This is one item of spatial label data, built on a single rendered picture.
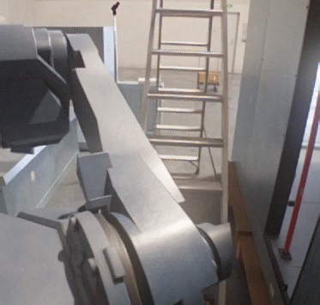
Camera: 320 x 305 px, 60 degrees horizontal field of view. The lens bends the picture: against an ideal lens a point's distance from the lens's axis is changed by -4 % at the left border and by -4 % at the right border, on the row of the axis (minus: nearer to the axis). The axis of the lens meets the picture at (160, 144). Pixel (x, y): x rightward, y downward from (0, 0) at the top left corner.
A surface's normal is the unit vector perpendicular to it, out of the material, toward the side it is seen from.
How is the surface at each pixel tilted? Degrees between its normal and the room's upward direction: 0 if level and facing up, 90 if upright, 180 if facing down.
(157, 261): 33
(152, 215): 9
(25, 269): 0
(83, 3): 90
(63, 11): 90
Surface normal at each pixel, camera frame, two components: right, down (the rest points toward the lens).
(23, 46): 0.37, -0.36
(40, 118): 0.46, 0.03
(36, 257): 0.03, -0.92
